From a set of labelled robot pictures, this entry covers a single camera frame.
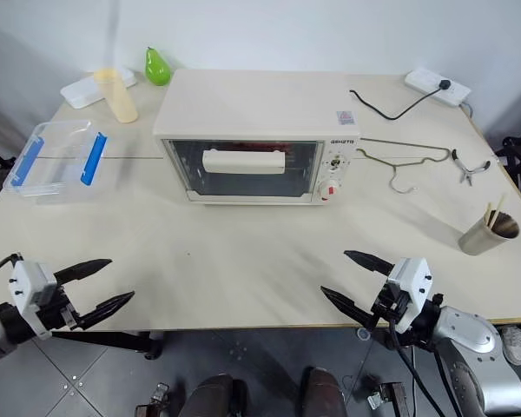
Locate green pear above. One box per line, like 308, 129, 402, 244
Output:
144, 46, 172, 87

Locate metal wire hanger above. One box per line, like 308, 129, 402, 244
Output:
356, 137, 453, 195

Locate beige plastic cup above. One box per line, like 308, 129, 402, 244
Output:
93, 68, 139, 125

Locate red and white oven knob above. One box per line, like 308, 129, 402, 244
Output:
318, 178, 345, 203

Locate white power strip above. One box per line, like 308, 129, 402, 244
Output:
404, 67, 473, 107

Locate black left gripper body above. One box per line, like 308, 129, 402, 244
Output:
35, 284, 82, 334

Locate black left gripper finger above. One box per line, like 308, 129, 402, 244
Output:
53, 258, 114, 287
75, 290, 136, 331

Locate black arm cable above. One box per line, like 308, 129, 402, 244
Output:
387, 319, 462, 417
0, 252, 23, 284

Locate small metal pliers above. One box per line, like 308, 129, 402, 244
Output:
450, 148, 492, 188

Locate black power cable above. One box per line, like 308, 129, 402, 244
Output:
349, 85, 443, 122

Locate dark rounded shape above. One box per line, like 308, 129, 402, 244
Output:
300, 366, 347, 417
185, 374, 245, 417

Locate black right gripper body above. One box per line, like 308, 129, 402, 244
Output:
369, 281, 412, 328

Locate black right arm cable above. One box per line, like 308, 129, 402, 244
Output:
387, 319, 462, 417

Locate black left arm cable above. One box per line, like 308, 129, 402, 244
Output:
0, 252, 23, 284

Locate small metal oven knob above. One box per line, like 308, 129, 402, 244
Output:
325, 155, 348, 175

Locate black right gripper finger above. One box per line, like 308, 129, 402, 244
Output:
320, 284, 382, 328
343, 249, 396, 276

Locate black table leg frame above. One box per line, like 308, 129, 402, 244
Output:
49, 330, 166, 361

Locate cream toaster oven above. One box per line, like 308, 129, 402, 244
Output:
152, 68, 362, 209

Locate clear container with blue clips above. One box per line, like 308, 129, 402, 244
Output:
2, 120, 110, 206

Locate white flat lid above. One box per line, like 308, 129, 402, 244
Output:
60, 67, 139, 110

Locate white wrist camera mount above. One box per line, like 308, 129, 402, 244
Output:
8, 260, 59, 341
386, 256, 433, 335

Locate stainless steel cup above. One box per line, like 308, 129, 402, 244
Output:
457, 208, 521, 257

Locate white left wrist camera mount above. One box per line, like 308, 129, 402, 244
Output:
8, 260, 59, 341

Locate white sneaker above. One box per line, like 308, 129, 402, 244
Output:
500, 325, 521, 367

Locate glass oven door with handle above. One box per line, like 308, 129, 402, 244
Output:
161, 138, 325, 204

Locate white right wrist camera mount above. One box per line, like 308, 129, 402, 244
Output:
386, 256, 433, 335

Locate dark metal bracket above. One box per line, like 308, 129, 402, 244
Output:
366, 381, 408, 417
134, 381, 171, 417

